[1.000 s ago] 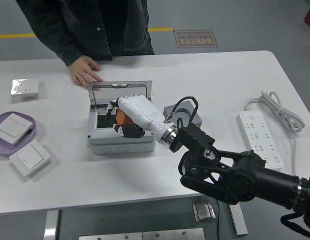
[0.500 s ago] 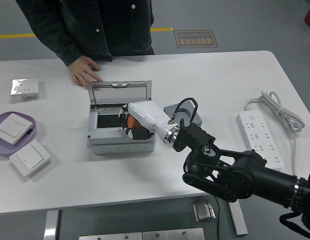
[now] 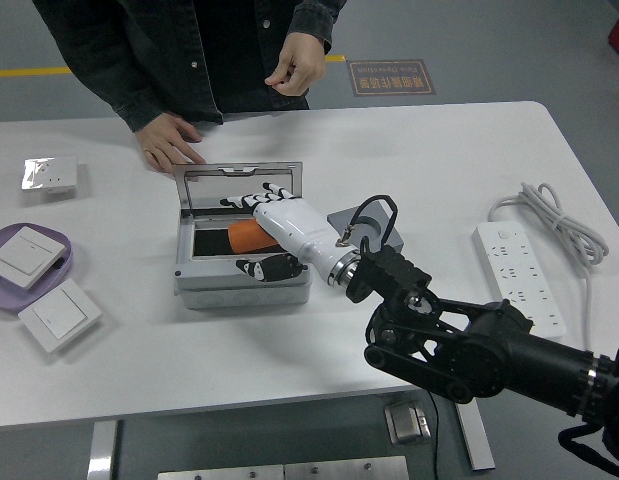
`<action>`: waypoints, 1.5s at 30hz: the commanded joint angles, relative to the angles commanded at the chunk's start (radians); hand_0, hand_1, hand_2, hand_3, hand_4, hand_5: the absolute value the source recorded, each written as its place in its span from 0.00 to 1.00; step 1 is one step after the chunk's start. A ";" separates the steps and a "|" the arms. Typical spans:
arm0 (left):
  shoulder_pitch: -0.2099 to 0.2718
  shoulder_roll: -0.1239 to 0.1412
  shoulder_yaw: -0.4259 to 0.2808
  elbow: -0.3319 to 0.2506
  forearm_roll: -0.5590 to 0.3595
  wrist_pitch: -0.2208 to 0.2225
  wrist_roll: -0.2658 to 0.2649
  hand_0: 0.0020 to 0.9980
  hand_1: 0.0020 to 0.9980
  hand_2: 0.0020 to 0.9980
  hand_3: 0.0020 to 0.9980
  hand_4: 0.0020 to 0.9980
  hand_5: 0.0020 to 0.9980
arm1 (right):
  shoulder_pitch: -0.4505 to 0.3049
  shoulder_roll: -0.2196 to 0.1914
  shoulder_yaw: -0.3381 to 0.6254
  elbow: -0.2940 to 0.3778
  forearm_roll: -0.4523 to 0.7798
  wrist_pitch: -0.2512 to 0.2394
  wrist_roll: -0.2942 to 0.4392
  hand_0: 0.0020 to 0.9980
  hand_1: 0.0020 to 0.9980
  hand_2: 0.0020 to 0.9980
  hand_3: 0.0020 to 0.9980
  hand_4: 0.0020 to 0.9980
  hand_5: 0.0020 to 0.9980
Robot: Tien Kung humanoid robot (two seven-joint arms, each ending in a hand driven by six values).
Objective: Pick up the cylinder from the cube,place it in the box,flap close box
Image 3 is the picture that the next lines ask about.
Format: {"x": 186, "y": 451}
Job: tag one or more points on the person's left hand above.
{"x": 299, "y": 65}

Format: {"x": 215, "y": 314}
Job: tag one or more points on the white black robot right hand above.
{"x": 294, "y": 220}

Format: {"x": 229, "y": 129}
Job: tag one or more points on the person's right hand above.
{"x": 164, "y": 142}

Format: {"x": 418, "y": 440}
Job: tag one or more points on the orange cylinder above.
{"x": 246, "y": 237}

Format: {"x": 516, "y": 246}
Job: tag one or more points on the grey box with clear lid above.
{"x": 239, "y": 295}

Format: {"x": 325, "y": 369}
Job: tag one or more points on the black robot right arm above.
{"x": 489, "y": 350}

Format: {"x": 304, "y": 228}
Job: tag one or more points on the grey cube with round hole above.
{"x": 339, "y": 220}

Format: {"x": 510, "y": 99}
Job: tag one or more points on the silver floor socket box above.
{"x": 406, "y": 422}

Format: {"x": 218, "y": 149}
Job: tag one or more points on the person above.
{"x": 164, "y": 50}

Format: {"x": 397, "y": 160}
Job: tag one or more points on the brown floor sign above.
{"x": 391, "y": 77}

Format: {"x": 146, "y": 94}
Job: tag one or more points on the white power strip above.
{"x": 509, "y": 260}

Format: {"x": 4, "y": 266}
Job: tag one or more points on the purple tray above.
{"x": 4, "y": 300}

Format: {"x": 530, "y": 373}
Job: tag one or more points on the white table leg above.
{"x": 476, "y": 435}
{"x": 103, "y": 450}

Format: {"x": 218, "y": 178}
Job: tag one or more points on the white wall socket in wrap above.
{"x": 54, "y": 175}

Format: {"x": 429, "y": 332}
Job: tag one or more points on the white wall switch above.
{"x": 24, "y": 255}
{"x": 59, "y": 312}

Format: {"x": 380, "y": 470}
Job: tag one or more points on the metal base plate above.
{"x": 289, "y": 470}

